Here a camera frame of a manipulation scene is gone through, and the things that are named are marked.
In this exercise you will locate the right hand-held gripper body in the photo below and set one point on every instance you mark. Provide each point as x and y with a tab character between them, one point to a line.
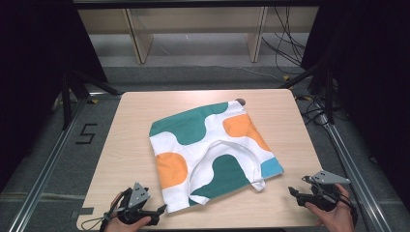
324	196

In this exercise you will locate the light wooden bench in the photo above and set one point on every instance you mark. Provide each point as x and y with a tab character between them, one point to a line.
141	48

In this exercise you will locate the white shirt with coloured patches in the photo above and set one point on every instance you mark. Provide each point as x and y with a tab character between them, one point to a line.
193	125

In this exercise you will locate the yellow tape piece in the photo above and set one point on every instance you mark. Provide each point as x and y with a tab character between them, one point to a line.
286	78
94	101

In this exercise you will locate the person's left hand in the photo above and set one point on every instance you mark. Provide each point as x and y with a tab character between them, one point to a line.
121	227

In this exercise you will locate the dark curtain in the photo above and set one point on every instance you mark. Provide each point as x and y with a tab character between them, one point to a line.
32	80
374	80

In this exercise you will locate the grey tape strip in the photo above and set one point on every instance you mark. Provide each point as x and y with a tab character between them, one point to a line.
84	211

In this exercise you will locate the aluminium rail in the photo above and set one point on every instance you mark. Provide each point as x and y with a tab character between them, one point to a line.
48	167
354	174

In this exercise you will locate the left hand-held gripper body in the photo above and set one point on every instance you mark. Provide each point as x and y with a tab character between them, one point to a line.
135	206

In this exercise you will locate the black metal stand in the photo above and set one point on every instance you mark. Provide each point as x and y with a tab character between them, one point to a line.
328	96
66	103

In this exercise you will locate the person's right hand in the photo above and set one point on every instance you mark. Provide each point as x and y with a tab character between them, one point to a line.
338	220

